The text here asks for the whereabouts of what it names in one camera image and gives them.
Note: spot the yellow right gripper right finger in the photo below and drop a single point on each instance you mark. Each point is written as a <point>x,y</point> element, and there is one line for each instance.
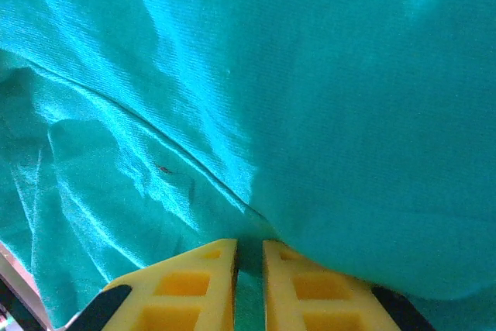
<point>310,307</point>

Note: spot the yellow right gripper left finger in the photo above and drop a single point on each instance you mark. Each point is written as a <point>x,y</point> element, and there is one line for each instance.
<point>186,307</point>

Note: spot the teal t-shirt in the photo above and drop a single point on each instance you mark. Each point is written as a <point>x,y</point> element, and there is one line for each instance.
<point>271,94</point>

